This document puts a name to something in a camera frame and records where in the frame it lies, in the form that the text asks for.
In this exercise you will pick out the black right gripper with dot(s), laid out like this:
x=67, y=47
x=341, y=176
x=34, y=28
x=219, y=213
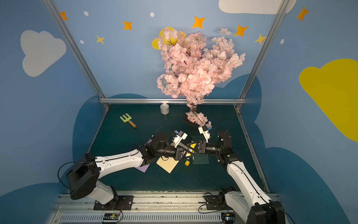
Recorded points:
x=201, y=147

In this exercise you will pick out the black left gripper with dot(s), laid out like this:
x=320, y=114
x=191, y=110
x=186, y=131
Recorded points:
x=180, y=152

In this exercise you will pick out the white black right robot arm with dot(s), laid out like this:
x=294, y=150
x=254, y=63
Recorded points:
x=254, y=206

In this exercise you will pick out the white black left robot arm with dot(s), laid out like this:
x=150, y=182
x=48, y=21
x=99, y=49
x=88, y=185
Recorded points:
x=83, y=177

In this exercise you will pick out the dark green envelope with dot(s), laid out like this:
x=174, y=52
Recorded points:
x=200, y=159

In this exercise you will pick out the cream yellow envelope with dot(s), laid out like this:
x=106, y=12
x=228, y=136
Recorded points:
x=168, y=164

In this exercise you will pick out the purple envelope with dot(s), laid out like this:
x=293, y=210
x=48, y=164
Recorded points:
x=143, y=167

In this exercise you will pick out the silver tin can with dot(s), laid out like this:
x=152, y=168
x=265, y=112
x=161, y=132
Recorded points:
x=164, y=108

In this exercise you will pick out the pink cherry blossom tree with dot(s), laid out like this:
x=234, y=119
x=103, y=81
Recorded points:
x=192, y=71

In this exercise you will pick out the right green circuit board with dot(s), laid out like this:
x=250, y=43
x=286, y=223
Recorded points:
x=228, y=218

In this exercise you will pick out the green circuit board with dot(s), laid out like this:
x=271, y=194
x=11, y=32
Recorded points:
x=228, y=218
x=111, y=217

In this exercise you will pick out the left green circuit board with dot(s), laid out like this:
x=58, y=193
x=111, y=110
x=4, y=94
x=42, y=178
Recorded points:
x=111, y=217

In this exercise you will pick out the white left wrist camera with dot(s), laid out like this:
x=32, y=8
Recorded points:
x=179, y=136

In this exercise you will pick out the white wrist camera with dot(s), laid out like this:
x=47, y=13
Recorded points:
x=204, y=130
x=179, y=136

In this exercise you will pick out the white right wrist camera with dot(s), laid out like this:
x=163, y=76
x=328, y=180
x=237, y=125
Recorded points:
x=204, y=130

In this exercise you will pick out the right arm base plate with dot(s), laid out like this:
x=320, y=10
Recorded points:
x=214, y=202

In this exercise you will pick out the yellow-green garden fork wooden handle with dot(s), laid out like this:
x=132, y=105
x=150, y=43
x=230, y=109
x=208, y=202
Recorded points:
x=126, y=118

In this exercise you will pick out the aluminium front mounting rail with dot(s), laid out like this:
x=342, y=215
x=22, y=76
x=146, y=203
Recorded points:
x=149, y=207

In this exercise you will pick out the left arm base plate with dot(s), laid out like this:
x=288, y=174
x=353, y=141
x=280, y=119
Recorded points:
x=121, y=203

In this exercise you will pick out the left aluminium frame post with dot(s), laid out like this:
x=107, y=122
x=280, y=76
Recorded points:
x=61, y=23

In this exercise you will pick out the aluminium frame post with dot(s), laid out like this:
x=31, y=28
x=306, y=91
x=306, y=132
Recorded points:
x=61, y=23
x=277, y=21

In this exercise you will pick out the right aluminium frame post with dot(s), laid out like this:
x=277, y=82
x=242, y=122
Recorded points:
x=277, y=21

